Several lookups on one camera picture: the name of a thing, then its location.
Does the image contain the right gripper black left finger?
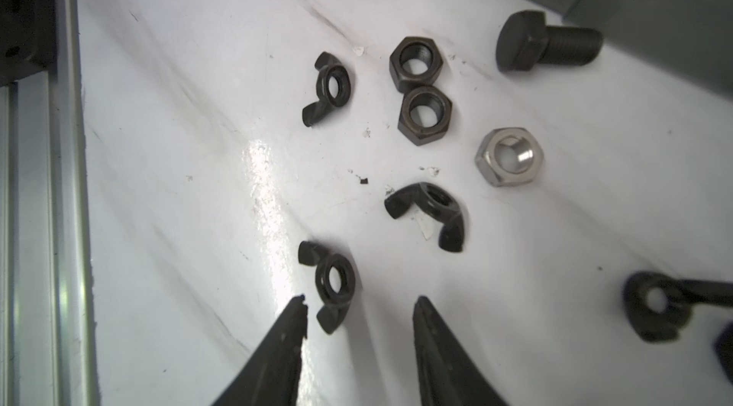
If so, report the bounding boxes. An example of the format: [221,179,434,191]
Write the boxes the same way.
[215,295,308,406]

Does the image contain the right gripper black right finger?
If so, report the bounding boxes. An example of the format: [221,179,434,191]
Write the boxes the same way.
[412,296,505,405]

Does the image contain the black wing nut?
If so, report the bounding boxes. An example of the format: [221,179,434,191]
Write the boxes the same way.
[622,270,732,343]
[302,52,352,127]
[298,241,357,335]
[384,182,466,253]

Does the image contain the silver hex nut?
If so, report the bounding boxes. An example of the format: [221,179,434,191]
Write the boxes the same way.
[475,127,544,188]

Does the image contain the black hex nut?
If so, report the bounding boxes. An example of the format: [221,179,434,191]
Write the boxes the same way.
[389,37,444,94]
[398,86,454,146]

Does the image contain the black hex bolt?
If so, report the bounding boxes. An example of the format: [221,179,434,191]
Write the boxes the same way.
[496,10,604,73]

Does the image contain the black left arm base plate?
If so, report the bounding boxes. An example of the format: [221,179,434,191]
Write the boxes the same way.
[1,0,57,86]

